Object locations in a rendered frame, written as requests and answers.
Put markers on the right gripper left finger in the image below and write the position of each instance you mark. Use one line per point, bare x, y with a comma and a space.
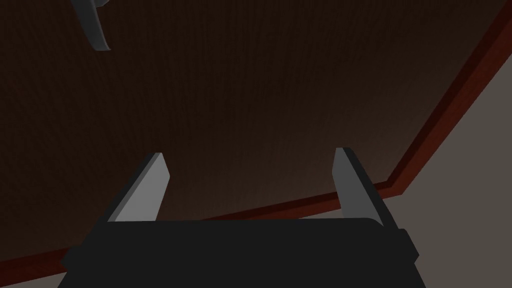
144, 192

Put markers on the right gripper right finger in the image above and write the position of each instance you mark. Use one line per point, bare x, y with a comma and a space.
354, 188

